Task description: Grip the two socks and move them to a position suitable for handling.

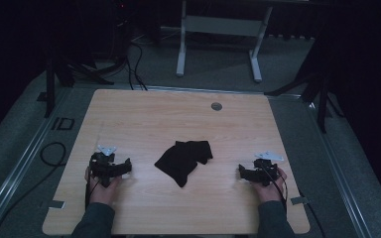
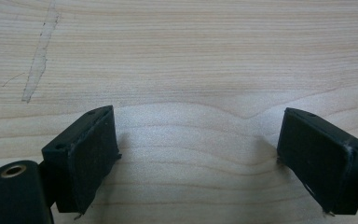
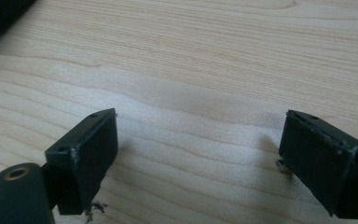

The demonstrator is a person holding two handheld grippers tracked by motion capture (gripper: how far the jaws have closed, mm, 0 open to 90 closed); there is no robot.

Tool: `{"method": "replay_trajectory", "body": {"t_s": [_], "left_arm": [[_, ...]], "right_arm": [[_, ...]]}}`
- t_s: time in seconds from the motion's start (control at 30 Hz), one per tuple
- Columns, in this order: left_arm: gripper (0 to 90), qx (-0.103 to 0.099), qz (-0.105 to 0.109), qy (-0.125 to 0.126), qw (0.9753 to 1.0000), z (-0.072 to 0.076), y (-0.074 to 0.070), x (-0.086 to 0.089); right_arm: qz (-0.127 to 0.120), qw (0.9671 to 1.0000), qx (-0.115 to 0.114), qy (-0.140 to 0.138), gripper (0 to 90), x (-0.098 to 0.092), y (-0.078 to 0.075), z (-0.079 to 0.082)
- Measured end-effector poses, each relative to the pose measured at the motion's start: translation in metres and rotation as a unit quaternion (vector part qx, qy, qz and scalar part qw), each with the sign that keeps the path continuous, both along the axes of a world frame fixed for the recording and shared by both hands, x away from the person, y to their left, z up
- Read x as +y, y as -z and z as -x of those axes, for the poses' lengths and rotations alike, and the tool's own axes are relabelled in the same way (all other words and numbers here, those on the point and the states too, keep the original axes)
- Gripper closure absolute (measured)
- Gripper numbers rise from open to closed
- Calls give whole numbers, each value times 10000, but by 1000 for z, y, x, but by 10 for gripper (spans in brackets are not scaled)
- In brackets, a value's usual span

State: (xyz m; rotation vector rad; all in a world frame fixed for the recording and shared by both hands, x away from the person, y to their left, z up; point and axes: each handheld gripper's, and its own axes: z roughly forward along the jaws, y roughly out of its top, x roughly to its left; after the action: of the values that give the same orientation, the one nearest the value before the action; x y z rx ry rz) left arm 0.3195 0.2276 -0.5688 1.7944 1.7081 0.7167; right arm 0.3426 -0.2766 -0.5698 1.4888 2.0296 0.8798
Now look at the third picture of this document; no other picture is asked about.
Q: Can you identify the black flat object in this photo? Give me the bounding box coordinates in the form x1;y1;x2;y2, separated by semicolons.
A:
0;0;39;50

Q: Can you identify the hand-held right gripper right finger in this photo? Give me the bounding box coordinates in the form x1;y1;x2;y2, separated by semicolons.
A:
278;109;358;220

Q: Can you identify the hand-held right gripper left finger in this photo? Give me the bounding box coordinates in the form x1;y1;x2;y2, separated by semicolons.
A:
44;107;119;217

